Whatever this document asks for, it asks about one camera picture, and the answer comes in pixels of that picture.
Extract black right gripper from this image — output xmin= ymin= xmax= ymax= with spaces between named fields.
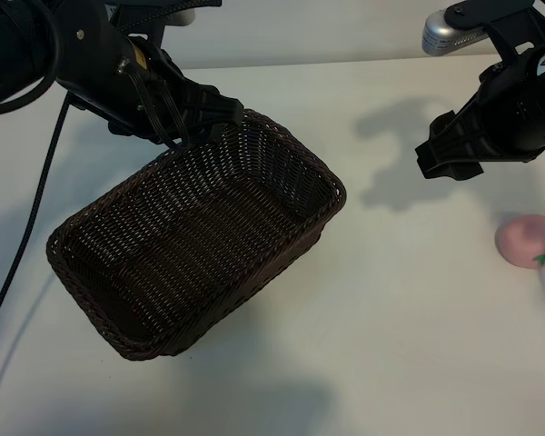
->
xmin=415 ymin=40 xmax=545 ymax=181

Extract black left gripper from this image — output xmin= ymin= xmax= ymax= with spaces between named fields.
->
xmin=56 ymin=20 xmax=244 ymax=147

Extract pink peach with green leaf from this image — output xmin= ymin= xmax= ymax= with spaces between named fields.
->
xmin=494 ymin=212 xmax=545 ymax=270

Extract dark brown wicker basket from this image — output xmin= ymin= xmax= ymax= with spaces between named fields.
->
xmin=45 ymin=107 xmax=348 ymax=362

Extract black left gripper wire bundle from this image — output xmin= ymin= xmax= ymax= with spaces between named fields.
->
xmin=126 ymin=65 xmax=187 ymax=154

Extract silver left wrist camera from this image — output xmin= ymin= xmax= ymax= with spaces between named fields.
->
xmin=161 ymin=8 xmax=196 ymax=28

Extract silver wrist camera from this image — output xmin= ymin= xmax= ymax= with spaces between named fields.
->
xmin=420 ymin=9 xmax=487 ymax=58
xmin=161 ymin=8 xmax=196 ymax=28

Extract black left camera cable plug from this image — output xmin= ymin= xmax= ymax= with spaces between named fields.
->
xmin=131 ymin=0 xmax=223 ymax=24

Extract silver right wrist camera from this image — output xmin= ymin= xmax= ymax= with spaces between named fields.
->
xmin=420 ymin=9 xmax=487 ymax=58

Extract black left camera bracket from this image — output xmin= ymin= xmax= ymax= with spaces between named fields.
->
xmin=102 ymin=0 xmax=196 ymax=35

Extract black camera bracket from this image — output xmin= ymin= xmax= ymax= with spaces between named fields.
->
xmin=444 ymin=0 xmax=545 ymax=63
xmin=102 ymin=0 xmax=196 ymax=35

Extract black right camera bracket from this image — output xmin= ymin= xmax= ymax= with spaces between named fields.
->
xmin=444 ymin=0 xmax=545 ymax=63

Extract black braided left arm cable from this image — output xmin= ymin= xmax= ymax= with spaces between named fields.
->
xmin=0 ymin=97 xmax=72 ymax=351

